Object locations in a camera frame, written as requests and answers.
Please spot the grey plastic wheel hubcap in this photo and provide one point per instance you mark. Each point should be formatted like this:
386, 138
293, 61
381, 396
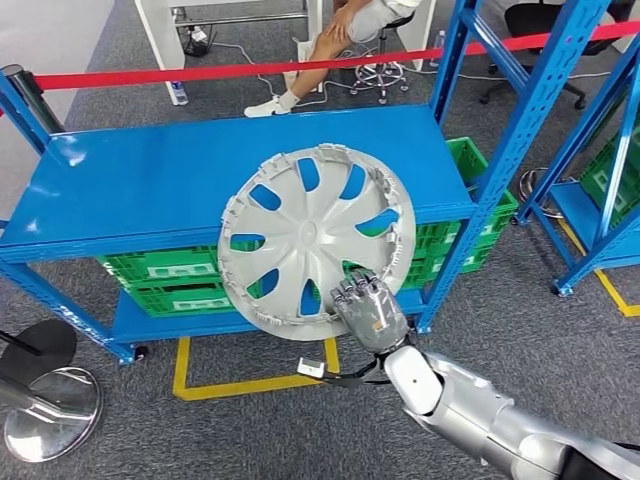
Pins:
310, 238

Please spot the red barrier tape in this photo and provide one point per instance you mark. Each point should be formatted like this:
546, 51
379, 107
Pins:
200, 71

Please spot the white desk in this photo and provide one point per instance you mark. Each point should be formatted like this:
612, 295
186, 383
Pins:
157, 40

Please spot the person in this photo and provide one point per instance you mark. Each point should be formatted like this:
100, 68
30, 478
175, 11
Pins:
324, 46

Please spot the clear water bottle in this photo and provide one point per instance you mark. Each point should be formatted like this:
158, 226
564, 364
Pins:
179, 93
438, 46

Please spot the blue metal shelf rack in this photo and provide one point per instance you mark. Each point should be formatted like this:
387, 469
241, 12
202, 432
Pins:
585, 218
150, 179

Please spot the black office chair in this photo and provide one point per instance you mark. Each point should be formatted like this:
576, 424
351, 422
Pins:
540, 20

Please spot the yellow floor tape line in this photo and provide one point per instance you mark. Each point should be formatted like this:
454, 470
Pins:
607, 281

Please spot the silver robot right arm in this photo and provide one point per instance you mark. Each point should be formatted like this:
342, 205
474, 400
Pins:
475, 411

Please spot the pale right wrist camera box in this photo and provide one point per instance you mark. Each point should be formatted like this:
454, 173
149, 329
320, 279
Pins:
311, 368

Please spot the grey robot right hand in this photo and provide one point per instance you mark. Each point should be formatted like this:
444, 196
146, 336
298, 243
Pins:
372, 318

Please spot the black stool with chrome base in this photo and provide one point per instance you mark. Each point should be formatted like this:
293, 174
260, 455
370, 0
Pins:
380, 73

